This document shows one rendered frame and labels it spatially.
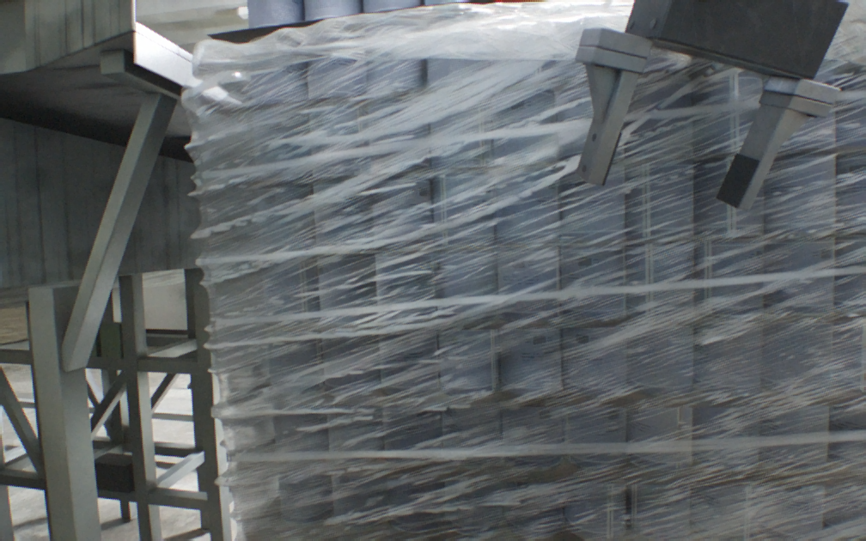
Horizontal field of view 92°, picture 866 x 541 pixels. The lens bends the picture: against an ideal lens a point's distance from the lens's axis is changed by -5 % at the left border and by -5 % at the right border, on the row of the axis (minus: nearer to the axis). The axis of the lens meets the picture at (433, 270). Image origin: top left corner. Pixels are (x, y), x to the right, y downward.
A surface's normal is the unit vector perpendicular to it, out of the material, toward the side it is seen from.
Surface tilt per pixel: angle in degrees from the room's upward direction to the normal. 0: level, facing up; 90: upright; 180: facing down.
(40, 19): 90
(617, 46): 113
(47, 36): 90
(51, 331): 90
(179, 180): 90
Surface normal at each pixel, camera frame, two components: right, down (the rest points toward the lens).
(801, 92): 0.10, 0.46
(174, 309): -0.14, 0.07
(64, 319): 0.99, 0.00
